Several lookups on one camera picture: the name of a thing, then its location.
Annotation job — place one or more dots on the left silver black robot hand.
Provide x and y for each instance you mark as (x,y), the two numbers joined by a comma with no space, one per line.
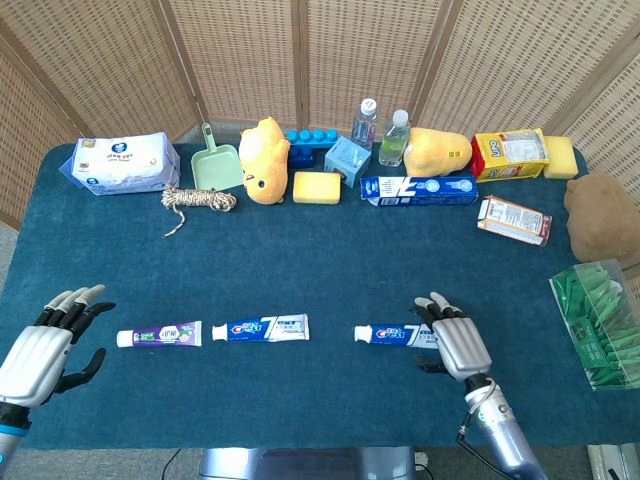
(35,350)

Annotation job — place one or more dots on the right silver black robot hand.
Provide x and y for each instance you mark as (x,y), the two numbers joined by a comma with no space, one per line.
(460,345)

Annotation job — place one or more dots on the blue toothpaste tube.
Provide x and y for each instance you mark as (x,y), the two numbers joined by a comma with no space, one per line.
(255,329)
(385,335)

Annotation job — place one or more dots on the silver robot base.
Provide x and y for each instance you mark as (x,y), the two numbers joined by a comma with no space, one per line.
(310,465)

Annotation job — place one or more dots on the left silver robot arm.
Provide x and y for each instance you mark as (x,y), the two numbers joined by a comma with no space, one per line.
(11,430)

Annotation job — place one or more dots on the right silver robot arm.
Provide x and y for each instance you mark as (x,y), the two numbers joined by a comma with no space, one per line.
(505,440)

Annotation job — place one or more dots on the purple toothpaste tube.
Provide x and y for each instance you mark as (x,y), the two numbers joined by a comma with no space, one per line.
(165,334)

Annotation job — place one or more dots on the blue toothpaste carton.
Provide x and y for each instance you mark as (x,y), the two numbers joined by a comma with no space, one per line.
(425,191)

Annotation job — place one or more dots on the orange white small carton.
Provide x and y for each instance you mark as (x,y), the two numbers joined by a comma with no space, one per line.
(515,220)

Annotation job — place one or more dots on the clear box of green packets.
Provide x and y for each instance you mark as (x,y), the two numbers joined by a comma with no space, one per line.
(600,325)

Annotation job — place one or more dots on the dark blue table cloth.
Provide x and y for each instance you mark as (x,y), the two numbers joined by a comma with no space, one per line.
(310,270)

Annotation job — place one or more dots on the brown plush toy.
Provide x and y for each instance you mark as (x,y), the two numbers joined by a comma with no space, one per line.
(600,220)

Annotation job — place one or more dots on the yellow plush duck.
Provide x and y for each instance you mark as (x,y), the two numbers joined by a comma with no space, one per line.
(440,152)
(265,170)

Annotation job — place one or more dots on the yellow red snack package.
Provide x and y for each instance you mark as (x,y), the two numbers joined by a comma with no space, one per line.
(505,155)

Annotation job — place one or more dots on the white blue tissue pack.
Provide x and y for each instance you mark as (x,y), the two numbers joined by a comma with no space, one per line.
(120,162)

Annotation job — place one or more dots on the green label drink bottle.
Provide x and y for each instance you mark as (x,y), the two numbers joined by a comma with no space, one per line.
(394,145)

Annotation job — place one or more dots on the yellow sponge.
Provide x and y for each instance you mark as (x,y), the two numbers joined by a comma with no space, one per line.
(316,187)
(561,156)

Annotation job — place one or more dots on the small light blue box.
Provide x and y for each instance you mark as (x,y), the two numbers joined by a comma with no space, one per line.
(347,157)

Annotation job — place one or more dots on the clear water bottle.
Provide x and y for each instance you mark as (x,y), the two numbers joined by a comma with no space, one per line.
(364,125)

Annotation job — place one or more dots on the blue toy building block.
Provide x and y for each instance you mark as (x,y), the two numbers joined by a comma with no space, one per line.
(302,150)

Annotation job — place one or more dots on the light green plastic dustpan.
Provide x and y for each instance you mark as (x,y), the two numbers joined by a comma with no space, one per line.
(217,167)

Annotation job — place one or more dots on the woven wicker folding screen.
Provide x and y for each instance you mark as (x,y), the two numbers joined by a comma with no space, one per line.
(250,55)

